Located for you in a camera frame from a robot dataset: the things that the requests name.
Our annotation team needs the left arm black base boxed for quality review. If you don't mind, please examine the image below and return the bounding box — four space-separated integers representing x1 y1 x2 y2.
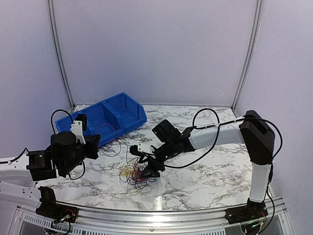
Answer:
36 187 78 223

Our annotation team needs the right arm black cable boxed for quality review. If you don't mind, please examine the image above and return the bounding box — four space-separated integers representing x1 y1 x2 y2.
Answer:
163 107 283 221

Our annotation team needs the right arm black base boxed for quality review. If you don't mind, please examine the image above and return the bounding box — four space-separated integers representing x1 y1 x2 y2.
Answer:
224 198 268 224

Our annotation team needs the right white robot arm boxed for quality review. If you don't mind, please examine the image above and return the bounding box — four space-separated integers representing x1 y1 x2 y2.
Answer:
130 110 275 219

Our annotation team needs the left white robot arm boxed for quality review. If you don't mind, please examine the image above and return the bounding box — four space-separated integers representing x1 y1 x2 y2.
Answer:
0 131 101 218

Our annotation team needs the red wire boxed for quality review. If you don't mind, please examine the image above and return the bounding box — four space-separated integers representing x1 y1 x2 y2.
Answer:
95 124 157 184

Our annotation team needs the yellow wire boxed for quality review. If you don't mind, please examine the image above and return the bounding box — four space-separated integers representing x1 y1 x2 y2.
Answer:
119 165 134 182

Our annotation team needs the right aluminium corner post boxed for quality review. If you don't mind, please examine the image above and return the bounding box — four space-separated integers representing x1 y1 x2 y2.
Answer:
231 0 264 112

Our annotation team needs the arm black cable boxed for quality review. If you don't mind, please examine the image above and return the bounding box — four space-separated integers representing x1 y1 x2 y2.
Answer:
50 109 86 181
163 107 283 221

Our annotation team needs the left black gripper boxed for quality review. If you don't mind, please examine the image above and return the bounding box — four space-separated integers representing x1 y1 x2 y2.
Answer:
61 134 100 175

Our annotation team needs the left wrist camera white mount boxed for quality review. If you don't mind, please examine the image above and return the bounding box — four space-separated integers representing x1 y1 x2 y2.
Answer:
70 114 87 144

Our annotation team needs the blue three-compartment plastic bin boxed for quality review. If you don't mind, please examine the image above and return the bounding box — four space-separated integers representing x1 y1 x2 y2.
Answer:
54 92 148 149

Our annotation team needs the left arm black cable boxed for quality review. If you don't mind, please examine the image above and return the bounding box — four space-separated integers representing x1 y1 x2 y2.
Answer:
50 109 86 181

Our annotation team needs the aluminium front rail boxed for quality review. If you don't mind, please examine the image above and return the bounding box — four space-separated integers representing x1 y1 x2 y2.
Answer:
8 197 294 235

